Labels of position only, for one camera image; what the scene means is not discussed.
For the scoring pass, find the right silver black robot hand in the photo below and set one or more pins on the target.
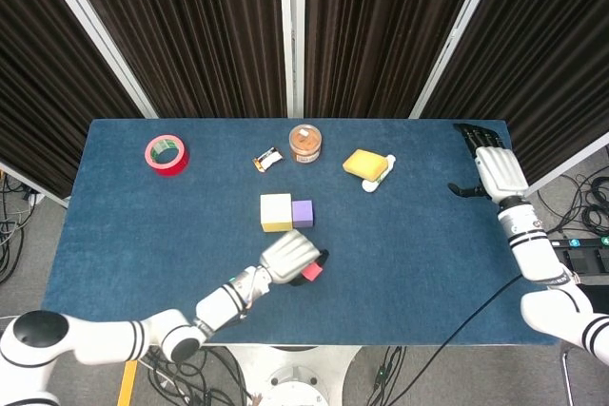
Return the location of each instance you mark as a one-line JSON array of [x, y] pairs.
[[502, 173]]

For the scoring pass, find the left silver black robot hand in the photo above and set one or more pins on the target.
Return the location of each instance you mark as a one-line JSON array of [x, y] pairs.
[[285, 258]]

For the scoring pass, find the small red foam cube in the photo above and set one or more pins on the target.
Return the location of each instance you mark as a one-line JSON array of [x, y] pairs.
[[314, 274]]

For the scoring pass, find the medium purple foam cube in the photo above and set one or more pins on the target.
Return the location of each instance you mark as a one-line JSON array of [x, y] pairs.
[[303, 213]]

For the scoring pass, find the white and yellow block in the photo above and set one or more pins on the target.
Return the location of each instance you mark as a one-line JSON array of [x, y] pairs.
[[276, 208]]

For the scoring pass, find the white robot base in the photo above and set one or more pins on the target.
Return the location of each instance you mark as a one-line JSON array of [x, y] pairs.
[[295, 377]]

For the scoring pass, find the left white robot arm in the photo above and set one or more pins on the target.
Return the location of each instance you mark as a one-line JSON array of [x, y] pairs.
[[219, 306]]

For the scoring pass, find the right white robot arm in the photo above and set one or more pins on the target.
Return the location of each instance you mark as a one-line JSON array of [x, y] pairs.
[[533, 254]]

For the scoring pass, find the small black white packet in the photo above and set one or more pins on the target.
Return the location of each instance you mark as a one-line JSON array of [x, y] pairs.
[[268, 160]]

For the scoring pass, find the white glue bottle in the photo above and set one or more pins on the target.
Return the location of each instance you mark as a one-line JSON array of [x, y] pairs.
[[371, 185]]

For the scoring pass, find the clear jar orange contents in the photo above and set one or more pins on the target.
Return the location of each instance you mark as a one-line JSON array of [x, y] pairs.
[[304, 142]]

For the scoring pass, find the yellow green sponge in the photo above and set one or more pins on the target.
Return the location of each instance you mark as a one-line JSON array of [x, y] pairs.
[[364, 163]]

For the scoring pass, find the black foot pedal box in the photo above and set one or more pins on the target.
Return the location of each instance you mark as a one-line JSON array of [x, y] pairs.
[[592, 261]]

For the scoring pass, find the dark brown curtain panel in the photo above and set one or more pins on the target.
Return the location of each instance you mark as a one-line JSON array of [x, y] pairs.
[[380, 35], [547, 44], [190, 35], [38, 68]]

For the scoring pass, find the red tape roll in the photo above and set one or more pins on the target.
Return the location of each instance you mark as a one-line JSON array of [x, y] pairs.
[[178, 166]]

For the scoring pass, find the blue felt table cloth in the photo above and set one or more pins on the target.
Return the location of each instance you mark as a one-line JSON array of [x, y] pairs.
[[143, 244]]

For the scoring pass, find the black trouser leg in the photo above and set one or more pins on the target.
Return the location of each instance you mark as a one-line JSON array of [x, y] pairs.
[[597, 299]]

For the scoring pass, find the yellow floor tape strip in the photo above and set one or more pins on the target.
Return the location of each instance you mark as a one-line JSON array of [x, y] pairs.
[[126, 387]]

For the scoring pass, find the white partition base rail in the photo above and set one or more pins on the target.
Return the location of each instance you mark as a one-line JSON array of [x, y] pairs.
[[33, 186], [566, 169]]

